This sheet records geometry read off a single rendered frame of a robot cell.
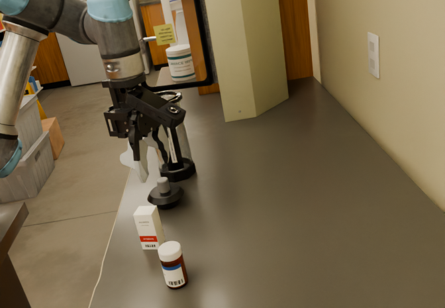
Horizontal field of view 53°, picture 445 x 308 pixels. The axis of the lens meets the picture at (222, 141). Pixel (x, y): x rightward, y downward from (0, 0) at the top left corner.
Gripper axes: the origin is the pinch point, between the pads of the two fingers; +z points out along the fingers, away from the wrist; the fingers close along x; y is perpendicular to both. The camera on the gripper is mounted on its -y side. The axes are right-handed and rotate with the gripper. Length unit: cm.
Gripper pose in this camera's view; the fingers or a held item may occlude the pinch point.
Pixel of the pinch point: (157, 168)
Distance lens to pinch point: 93.7
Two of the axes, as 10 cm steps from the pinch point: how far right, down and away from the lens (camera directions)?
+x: -4.3, 4.2, -8.0
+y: -8.9, -0.4, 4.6
